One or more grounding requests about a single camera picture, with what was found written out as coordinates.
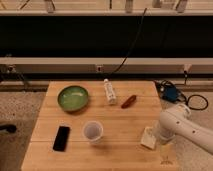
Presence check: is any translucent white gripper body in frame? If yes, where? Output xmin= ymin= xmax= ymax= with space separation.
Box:
xmin=153 ymin=122 xmax=175 ymax=164

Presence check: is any white sponge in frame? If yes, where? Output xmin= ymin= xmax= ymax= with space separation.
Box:
xmin=140 ymin=127 xmax=156 ymax=150

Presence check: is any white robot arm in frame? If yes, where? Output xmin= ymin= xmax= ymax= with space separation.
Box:
xmin=154 ymin=104 xmax=213 ymax=156

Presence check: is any green ceramic bowl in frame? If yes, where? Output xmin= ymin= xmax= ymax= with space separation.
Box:
xmin=57 ymin=85 xmax=89 ymax=112

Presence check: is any brown sausage toy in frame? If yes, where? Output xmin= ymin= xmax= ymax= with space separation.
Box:
xmin=121 ymin=95 xmax=137 ymax=109

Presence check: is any wooden table board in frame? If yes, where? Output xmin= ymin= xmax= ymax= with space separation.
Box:
xmin=21 ymin=81 xmax=179 ymax=171

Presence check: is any white plastic bottle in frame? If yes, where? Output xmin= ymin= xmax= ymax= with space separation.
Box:
xmin=104 ymin=79 xmax=116 ymax=105

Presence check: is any clear plastic cup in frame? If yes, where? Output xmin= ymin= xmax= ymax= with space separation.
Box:
xmin=82 ymin=121 xmax=103 ymax=145

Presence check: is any black smartphone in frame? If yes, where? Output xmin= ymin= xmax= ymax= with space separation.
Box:
xmin=53 ymin=126 xmax=70 ymax=151

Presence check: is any black object at left edge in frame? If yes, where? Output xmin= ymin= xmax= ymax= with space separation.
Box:
xmin=0 ymin=124 xmax=17 ymax=133

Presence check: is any blue device with cables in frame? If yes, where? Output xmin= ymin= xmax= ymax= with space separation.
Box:
xmin=155 ymin=80 xmax=209 ymax=111

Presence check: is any black hanging cable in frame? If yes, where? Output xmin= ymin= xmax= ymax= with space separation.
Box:
xmin=108 ymin=7 xmax=148 ymax=76

